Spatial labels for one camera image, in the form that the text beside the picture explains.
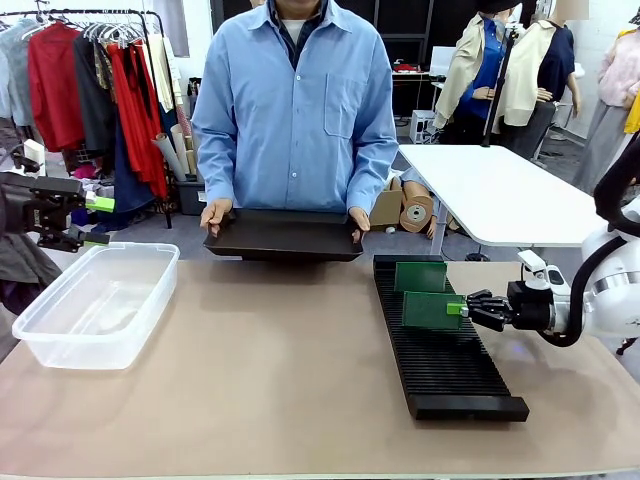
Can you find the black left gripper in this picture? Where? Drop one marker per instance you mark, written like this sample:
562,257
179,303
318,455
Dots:
30,212

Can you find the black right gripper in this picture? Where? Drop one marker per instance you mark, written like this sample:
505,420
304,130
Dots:
530,307

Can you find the green PCB board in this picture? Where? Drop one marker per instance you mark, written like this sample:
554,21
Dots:
420,276
430,311

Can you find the black plastic tray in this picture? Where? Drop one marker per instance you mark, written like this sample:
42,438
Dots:
280,240

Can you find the person's right forearm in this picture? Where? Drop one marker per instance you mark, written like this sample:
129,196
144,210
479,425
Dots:
215,170

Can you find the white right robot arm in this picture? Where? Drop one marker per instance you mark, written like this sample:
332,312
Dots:
612,305

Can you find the person's left forearm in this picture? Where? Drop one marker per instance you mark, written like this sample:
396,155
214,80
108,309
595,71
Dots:
372,180

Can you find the person's left hand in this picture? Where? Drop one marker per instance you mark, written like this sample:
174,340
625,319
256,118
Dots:
361,222

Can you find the person's right hand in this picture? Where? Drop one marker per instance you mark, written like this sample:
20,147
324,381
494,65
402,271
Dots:
217,212

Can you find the dark grey cloth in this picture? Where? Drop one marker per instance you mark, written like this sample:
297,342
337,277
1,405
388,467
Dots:
22,265

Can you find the small white box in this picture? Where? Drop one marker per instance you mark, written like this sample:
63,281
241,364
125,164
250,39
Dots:
35,155

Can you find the black slotted PCB rack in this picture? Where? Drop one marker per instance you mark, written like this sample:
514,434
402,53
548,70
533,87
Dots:
445,360

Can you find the blue denim garment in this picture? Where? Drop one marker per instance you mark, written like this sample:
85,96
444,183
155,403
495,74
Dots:
127,185

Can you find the clear plastic storage box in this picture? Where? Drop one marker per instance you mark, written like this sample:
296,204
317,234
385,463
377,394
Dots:
95,305

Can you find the black clothes rack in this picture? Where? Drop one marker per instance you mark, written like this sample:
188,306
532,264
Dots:
168,217

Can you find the dark jacket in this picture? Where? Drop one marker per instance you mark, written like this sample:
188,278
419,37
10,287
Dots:
92,110

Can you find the red dress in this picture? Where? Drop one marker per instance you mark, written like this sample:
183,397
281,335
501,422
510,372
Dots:
132,125

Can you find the cardboard spool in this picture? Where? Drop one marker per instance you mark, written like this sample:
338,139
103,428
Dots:
417,212

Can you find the grey paper roll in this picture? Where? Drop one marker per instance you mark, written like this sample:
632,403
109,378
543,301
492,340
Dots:
167,155

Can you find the white background table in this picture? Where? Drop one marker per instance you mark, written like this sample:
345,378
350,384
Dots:
490,185

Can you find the red shirt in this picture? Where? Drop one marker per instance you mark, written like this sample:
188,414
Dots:
55,90

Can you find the grey storage bin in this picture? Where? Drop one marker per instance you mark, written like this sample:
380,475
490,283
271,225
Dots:
192,197

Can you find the beige cardboard tube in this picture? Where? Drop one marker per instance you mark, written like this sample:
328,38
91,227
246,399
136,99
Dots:
181,147

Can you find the brown cardboard box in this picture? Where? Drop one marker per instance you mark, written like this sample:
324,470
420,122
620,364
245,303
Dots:
389,210

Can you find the black tripod leg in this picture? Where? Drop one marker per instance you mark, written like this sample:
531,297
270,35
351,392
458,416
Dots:
629,346

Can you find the grey knit garment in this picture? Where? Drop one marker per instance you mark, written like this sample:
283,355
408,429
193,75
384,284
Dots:
15,75

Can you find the cream garment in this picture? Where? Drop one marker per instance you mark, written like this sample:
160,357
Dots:
162,70

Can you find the white cube shelf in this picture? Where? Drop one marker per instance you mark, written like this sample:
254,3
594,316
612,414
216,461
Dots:
422,125

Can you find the black tripod pole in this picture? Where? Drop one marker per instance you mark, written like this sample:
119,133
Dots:
500,85

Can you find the mannequin with beige jacket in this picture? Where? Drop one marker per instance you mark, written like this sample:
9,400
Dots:
462,75

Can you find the mannequin with cream jacket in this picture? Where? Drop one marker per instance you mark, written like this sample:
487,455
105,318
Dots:
545,75

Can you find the person in blue shirt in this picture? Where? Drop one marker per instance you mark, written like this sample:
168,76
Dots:
295,125

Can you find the white board on desk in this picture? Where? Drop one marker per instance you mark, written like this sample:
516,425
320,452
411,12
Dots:
442,60

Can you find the mannequin with pink sweater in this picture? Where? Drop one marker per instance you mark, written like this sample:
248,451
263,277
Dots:
617,85

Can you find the black shelving unit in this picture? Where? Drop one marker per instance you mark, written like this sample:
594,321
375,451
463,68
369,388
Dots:
405,25

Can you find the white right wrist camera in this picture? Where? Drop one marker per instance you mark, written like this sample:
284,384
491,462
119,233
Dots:
545,277

